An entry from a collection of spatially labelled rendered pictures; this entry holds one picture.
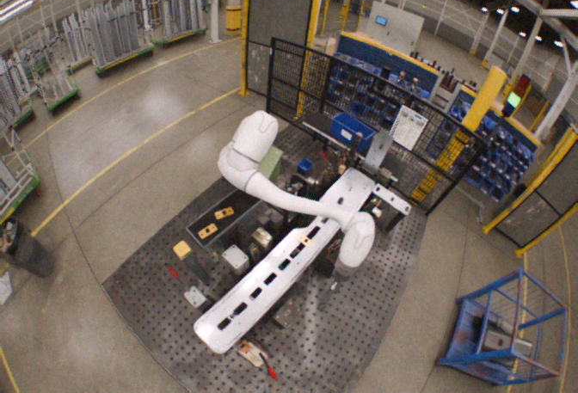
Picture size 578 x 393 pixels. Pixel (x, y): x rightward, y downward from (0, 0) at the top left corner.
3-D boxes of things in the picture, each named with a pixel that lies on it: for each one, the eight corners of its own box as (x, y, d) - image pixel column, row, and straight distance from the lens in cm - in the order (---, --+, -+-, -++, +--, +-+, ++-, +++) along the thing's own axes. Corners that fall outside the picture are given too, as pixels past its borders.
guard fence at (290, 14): (304, 119, 371) (328, -8, 308) (299, 123, 361) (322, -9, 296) (243, 91, 439) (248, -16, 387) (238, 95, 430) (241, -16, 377)
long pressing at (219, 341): (224, 360, 110) (223, 361, 108) (188, 324, 113) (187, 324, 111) (377, 184, 160) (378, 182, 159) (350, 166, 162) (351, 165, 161)
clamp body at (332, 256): (328, 281, 147) (346, 263, 115) (312, 269, 147) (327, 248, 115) (335, 270, 150) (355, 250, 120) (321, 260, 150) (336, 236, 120)
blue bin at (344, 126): (359, 153, 170) (365, 139, 162) (328, 131, 179) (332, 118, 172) (370, 144, 182) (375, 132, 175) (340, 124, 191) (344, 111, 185)
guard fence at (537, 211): (482, 231, 389) (574, 132, 329) (482, 224, 398) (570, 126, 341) (519, 259, 451) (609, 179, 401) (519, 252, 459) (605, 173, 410)
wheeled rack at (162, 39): (163, 50, 793) (158, -3, 766) (150, 46, 880) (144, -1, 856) (208, 34, 895) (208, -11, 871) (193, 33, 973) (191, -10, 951)
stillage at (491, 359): (508, 329, 378) (567, 306, 335) (494, 386, 356) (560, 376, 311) (456, 298, 298) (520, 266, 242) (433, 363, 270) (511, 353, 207)
